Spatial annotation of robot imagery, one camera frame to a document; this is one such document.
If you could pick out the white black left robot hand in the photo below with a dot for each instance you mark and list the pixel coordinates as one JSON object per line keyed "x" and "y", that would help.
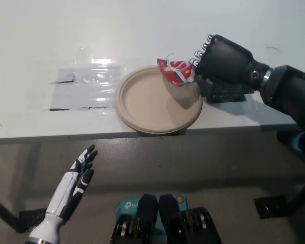
{"x": 66, "y": 193}

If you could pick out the clear plastic sheet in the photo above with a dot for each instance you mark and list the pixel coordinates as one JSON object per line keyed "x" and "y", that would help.
{"x": 89, "y": 87}

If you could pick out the black robot body block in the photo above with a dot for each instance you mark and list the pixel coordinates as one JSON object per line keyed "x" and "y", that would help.
{"x": 145, "y": 211}
{"x": 170, "y": 216}

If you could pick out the black and blue object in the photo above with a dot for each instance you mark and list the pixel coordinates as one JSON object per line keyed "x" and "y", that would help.
{"x": 293, "y": 141}

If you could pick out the black left robot body block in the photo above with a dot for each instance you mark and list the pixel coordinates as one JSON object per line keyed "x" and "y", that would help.
{"x": 145, "y": 211}

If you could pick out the black floor tape patch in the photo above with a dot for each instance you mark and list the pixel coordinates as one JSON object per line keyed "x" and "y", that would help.
{"x": 269, "y": 207}
{"x": 30, "y": 218}

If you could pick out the red blue sunflower seed bag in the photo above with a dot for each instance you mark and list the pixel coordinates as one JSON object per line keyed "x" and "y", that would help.
{"x": 176, "y": 72}

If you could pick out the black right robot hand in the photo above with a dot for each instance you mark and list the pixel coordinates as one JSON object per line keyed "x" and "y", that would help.
{"x": 226, "y": 61}

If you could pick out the teal cardboard router box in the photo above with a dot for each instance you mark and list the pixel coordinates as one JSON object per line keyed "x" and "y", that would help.
{"x": 125, "y": 206}

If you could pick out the black metal table leg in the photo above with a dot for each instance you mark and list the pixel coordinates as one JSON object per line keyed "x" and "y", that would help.
{"x": 3, "y": 216}
{"x": 301, "y": 198}

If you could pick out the black right robot body block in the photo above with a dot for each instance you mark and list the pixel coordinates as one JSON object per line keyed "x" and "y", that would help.
{"x": 170, "y": 216}

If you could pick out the beige paper plate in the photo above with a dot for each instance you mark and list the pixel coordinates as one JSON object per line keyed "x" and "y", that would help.
{"x": 147, "y": 101}
{"x": 152, "y": 131}

